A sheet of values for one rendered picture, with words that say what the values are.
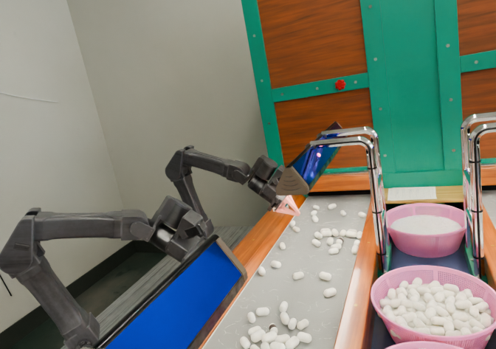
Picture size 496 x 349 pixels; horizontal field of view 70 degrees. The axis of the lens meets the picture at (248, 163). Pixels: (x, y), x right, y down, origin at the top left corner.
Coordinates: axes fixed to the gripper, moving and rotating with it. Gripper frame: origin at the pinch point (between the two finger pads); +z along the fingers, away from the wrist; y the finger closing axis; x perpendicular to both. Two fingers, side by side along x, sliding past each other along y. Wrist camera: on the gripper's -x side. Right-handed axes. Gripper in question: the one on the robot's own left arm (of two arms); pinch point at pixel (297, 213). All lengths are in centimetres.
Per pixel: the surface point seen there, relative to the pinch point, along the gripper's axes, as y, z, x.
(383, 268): -11.9, 28.8, -8.7
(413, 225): 16.8, 34.9, -14.3
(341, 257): -9.0, 18.7, -1.4
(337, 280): -21.2, 19.4, -2.0
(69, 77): 96, -203, 75
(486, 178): 39, 48, -38
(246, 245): -7.6, -7.8, 18.3
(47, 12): 93, -234, 39
